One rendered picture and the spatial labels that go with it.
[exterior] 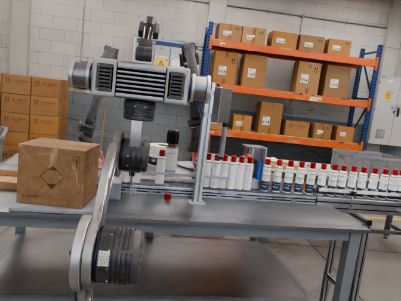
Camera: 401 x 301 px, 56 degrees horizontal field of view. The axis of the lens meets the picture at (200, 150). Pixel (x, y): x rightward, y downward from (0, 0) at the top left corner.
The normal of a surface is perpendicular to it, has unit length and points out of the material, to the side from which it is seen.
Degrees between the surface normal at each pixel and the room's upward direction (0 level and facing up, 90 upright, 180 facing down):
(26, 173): 90
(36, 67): 90
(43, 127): 90
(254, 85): 90
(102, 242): 41
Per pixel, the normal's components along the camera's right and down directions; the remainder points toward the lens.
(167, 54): 0.08, 0.16
